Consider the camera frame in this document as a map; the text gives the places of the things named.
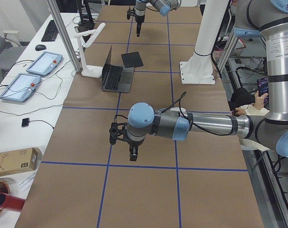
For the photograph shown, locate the near blue teach pendant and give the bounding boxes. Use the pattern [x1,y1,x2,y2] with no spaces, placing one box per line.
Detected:
[0,73,41,103]

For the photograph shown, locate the aluminium frame post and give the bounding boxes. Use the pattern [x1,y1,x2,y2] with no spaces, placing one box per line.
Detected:
[46,0,81,73]

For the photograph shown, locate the black keyboard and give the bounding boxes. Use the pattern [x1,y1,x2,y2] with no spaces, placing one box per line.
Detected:
[41,20,58,42]

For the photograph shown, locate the red bottle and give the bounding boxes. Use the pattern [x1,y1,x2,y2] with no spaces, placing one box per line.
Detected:
[0,193,25,212]

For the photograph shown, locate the person in cream sweater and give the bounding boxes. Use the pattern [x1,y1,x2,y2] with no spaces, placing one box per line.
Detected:
[229,87,269,151]

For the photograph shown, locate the far blue teach pendant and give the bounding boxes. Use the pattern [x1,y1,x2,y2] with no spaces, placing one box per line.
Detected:
[26,51,63,76]

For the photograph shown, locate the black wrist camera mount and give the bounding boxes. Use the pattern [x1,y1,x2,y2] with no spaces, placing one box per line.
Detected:
[126,7,135,20]

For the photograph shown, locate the white camera stand column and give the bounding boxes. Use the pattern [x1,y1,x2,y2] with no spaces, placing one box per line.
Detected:
[180,0,230,85]

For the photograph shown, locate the cardboard box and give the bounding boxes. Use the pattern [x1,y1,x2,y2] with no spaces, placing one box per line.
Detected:
[0,148,42,177]

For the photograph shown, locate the small black puck device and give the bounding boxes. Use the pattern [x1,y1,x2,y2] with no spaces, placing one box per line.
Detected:
[21,118,30,127]

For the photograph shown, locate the white desk lamp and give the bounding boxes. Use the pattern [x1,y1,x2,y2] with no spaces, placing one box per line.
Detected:
[74,22,106,78]

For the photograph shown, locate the white computer mouse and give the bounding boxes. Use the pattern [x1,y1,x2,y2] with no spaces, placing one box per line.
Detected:
[170,107,186,112]

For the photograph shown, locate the blue teach pendant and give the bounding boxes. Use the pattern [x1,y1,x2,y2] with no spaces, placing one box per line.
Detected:
[26,51,63,76]
[0,73,41,103]

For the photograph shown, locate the grey office chair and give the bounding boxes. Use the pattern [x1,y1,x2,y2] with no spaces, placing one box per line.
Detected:
[0,30,26,80]

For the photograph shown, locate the smartphone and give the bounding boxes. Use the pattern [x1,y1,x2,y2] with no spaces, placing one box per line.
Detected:
[257,76,269,97]

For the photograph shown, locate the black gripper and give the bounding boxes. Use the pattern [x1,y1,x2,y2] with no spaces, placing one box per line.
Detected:
[135,16,144,37]
[127,136,144,162]

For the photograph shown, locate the black desk mouse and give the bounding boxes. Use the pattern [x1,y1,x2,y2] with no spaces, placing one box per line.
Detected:
[35,44,47,51]

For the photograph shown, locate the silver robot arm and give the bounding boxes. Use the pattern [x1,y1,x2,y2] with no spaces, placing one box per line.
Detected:
[133,0,182,37]
[125,0,288,161]

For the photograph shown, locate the grey laptop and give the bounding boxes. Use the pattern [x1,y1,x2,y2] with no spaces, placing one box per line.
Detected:
[101,46,134,93]

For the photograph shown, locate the black mouse pad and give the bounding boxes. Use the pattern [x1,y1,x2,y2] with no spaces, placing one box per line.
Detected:
[121,52,144,68]

